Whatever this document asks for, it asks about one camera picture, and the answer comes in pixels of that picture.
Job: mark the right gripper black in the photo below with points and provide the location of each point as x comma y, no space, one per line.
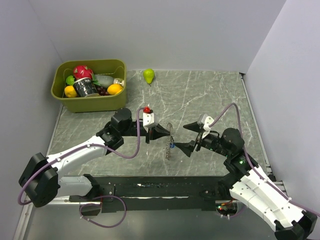
188,147

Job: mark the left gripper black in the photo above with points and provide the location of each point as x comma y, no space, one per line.
155,132

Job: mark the metal disc with key rings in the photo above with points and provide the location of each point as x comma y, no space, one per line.
169,141

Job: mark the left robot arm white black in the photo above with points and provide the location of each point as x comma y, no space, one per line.
45,177

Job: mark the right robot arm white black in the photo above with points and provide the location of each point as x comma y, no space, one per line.
249,184

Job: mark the green pear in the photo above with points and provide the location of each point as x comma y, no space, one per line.
148,75

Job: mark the orange fruit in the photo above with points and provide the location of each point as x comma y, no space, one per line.
114,89

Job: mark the dark red grapes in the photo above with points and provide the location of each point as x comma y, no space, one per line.
102,91

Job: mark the clear plastic bottle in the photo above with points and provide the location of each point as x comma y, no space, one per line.
107,80

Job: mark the black printed can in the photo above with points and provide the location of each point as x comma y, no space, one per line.
85,87

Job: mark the yellow lemon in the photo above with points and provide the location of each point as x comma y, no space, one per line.
70,92

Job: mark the red dragon fruit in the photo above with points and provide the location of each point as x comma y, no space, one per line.
82,71

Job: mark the green lime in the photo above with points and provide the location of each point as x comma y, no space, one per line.
70,80

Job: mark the olive green plastic bin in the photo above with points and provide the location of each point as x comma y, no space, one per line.
111,67

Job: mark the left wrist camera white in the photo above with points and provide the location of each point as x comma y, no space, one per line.
148,118

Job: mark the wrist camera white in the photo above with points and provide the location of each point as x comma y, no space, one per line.
148,118
204,123

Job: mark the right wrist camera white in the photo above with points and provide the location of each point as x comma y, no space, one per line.
204,123

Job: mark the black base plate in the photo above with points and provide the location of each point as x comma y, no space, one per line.
152,193

